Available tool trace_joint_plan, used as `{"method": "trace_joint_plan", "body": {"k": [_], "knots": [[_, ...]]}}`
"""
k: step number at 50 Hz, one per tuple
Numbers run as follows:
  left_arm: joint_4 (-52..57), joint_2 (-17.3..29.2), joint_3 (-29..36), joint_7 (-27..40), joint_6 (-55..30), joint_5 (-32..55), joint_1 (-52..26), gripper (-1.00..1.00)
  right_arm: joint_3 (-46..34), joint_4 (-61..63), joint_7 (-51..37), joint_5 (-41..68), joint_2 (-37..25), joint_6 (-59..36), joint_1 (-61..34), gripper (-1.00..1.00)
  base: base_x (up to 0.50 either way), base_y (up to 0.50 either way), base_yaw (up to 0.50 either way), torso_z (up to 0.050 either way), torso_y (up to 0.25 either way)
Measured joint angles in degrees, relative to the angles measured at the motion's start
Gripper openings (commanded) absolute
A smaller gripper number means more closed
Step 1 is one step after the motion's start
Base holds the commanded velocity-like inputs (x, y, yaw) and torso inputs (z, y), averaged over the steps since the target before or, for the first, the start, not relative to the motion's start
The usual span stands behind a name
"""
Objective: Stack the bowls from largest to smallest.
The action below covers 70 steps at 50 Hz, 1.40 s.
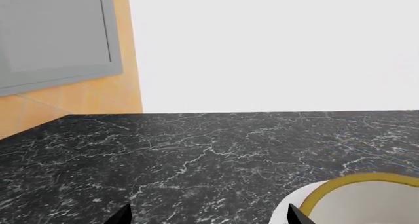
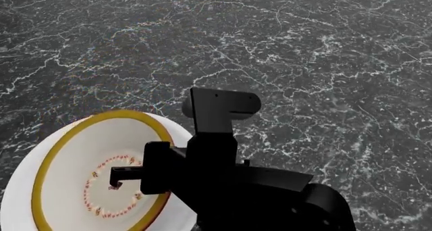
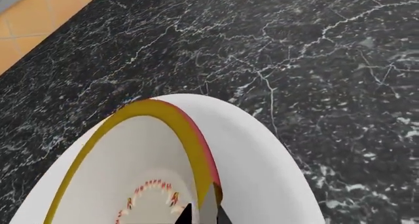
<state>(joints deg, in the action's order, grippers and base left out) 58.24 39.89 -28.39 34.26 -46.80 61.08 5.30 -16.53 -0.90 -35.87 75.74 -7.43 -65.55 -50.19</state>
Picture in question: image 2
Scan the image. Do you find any white bowl with yellow rim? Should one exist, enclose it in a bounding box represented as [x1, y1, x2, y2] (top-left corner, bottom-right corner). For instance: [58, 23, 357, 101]
[0, 109, 199, 231]

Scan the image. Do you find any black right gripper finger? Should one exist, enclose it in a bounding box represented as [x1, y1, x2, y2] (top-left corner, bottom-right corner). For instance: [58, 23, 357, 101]
[109, 140, 173, 195]

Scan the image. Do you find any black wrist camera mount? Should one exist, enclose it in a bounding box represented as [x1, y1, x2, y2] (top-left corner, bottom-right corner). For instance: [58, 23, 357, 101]
[181, 86, 263, 134]

